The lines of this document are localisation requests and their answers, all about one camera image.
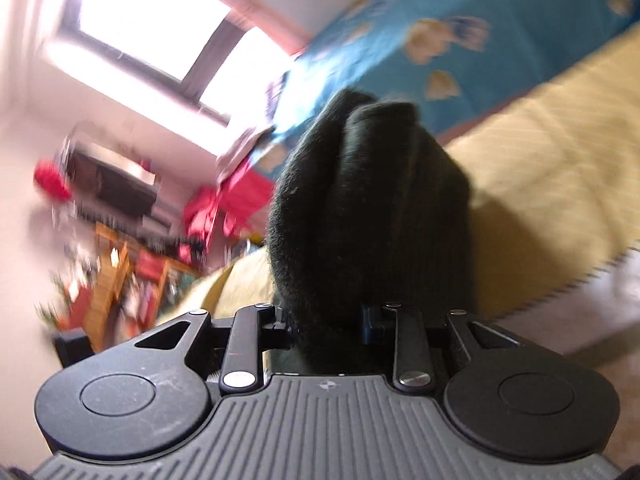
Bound wooden shelf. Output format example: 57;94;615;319
50;225;201;352

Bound dark hanging clothes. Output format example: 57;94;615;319
65;140;161;223

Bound red hanging cloth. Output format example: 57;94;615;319
32;159;74;204

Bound crumpled pale bedding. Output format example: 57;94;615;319
215;125;277;181

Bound dark green knit sweater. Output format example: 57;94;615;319
265;89;476;376

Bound blue floral bedsheet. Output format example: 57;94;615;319
250;0;640;171

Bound red clothes pile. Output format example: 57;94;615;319
182;185;223;242

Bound window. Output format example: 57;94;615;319
45;0;301;126

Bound yellow blanket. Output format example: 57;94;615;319
155;30;640;333

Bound beige zigzag patterned quilt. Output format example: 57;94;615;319
495;250;640;411

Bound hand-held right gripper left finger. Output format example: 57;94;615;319
132;304;296;394

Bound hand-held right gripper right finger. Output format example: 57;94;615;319
361;302;522;392

